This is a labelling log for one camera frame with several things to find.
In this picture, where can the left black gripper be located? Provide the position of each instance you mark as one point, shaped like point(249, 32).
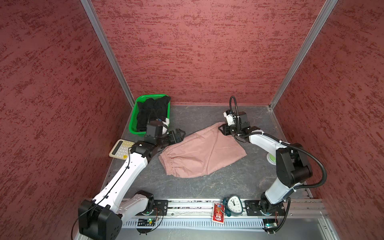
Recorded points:
point(174, 140)

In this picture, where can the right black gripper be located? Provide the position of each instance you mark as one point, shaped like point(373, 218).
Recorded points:
point(225, 129)

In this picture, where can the pink shorts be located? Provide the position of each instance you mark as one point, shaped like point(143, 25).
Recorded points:
point(201, 153)

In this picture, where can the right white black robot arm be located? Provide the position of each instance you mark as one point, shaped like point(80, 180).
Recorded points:
point(292, 166)

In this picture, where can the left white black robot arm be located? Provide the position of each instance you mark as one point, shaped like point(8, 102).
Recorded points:
point(102, 218)

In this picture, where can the black shorts in basket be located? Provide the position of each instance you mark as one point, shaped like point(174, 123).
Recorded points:
point(151, 108)

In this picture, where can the green plastic basket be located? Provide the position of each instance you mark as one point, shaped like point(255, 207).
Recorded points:
point(133, 121)

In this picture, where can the beige yellow calculator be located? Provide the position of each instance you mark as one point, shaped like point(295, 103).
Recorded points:
point(121, 149)

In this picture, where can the white teal alarm clock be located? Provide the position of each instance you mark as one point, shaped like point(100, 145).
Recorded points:
point(233, 206)

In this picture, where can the red card packet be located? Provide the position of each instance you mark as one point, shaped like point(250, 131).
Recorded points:
point(218, 215)

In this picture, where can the left small circuit board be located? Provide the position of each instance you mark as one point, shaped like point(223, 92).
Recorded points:
point(147, 223)

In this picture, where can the small circuit board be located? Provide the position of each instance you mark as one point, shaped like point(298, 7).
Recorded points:
point(270, 225)
point(147, 223)

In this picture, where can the right small circuit board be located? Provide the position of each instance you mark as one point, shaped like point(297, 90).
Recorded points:
point(270, 225)

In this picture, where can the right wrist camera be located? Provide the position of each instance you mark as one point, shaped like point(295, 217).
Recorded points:
point(239, 122)

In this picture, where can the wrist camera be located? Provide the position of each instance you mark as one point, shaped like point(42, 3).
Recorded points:
point(239, 122)
point(158, 127)

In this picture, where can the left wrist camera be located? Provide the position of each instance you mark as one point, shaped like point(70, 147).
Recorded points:
point(158, 127)

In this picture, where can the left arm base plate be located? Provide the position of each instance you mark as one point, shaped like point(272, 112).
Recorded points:
point(155, 208)

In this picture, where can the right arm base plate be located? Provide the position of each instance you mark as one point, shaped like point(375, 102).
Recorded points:
point(253, 208)

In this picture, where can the aluminium front rail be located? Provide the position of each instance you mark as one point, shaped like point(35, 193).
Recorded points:
point(196, 214)

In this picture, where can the left aluminium corner post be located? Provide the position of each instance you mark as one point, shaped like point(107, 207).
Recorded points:
point(97, 26)

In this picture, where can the aluminium corner post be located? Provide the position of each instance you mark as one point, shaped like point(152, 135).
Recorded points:
point(97, 26)
point(317, 26)

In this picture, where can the right aluminium corner post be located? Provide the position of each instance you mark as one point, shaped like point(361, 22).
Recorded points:
point(317, 26)

